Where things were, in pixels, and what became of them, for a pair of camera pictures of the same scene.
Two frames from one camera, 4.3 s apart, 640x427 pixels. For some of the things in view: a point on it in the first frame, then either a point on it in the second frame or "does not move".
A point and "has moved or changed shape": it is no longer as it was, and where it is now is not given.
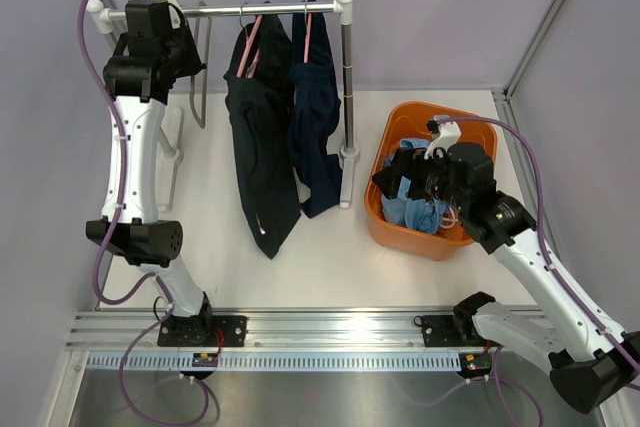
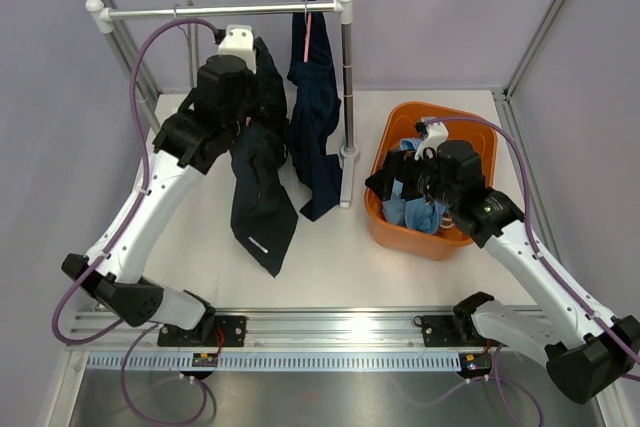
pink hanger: [308, 20] does not move
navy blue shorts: [314, 118] does not move
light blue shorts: [418, 214] does not move
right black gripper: [410, 162] does not move
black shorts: [259, 113] has moved or changed shape
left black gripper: [192, 64] → [251, 81]
